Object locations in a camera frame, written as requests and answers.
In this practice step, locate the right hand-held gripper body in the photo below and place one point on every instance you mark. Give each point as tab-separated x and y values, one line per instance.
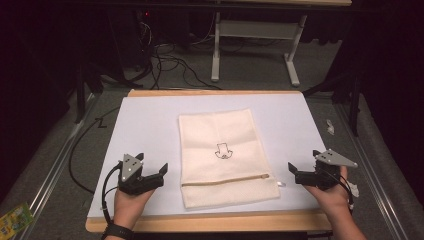
325	175

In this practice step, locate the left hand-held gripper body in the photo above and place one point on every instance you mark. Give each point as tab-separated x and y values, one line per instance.
130	173

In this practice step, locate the cream mesh laundry bag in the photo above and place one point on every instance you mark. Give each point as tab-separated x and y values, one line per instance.
216	133

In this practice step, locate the person's right hand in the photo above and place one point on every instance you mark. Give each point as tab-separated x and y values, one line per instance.
331	198

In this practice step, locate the person's left hand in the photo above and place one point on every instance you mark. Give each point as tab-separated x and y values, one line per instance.
128	205

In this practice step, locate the crumpled clear plastic scrap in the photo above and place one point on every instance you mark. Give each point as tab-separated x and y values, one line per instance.
330	127

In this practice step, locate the white table mat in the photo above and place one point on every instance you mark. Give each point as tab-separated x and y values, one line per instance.
150	126

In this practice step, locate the black metal stand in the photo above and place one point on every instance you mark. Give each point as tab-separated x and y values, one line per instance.
354	110
80	96

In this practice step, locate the black wristwatch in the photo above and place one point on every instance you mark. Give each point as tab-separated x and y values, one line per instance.
116	231

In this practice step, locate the dark computer tower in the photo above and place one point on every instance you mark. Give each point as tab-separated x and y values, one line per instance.
133	40

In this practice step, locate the green printed packet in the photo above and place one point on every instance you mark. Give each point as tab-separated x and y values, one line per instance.
15	220

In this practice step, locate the metal floor rail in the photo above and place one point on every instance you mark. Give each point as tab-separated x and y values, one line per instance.
372	174
52	174

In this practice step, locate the white metal desk frame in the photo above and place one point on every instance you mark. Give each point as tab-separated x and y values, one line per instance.
256	29

